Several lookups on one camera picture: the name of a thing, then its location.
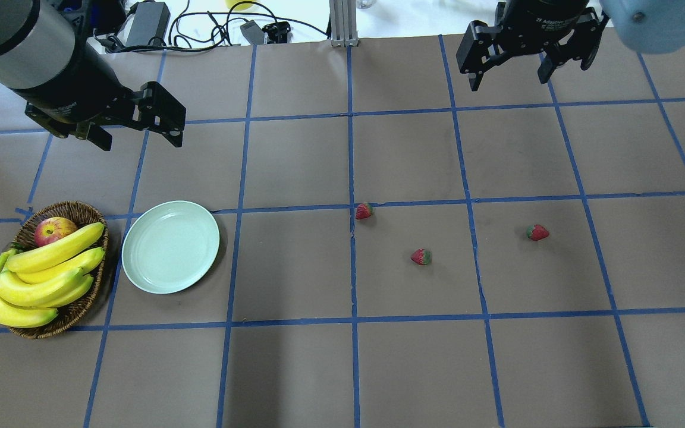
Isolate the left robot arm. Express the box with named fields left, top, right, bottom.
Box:
left=0, top=1, right=187, bottom=151

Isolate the yellow tape roll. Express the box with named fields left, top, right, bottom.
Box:
left=225, top=0, right=256, bottom=12

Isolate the woven wicker basket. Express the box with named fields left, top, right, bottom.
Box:
left=4, top=200, right=111, bottom=339

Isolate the light green plate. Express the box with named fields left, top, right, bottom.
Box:
left=121, top=200, right=220, bottom=294

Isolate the aluminium frame post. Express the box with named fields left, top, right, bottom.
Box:
left=329, top=0, right=359, bottom=47

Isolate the red apple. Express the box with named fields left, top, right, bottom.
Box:
left=33, top=216, right=78, bottom=247

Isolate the black power adapter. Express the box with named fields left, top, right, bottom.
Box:
left=125, top=2, right=169, bottom=46

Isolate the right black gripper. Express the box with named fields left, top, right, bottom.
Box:
left=456, top=1, right=609, bottom=92

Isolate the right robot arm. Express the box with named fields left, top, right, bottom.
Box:
left=455, top=1, right=685, bottom=92

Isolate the red strawberry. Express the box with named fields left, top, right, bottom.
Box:
left=410, top=247, right=433, bottom=266
left=354, top=202, right=373, bottom=221
left=526, top=224, right=550, bottom=241

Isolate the yellow banana bunch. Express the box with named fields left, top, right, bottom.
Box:
left=0, top=222, right=106, bottom=328

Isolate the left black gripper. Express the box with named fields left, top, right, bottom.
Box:
left=24, top=81, right=187, bottom=152

